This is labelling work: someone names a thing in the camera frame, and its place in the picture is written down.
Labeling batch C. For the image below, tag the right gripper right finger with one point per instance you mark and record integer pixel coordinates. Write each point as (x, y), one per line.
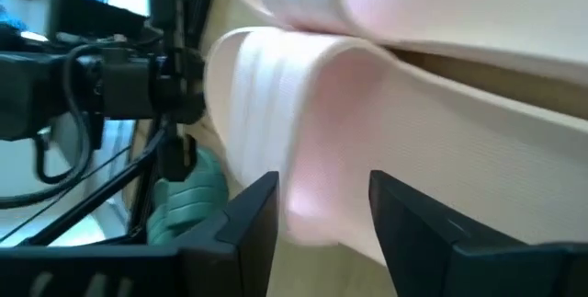
(459, 269)

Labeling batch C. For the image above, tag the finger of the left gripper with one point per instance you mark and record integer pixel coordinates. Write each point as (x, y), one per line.
(177, 156)
(167, 12)

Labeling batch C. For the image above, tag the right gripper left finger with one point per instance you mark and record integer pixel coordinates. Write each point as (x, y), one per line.
(138, 274)

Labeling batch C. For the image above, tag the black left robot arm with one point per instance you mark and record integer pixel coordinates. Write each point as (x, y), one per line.
(27, 94)

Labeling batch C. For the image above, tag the green slide sandal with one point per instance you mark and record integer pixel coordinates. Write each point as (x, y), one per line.
(193, 200)

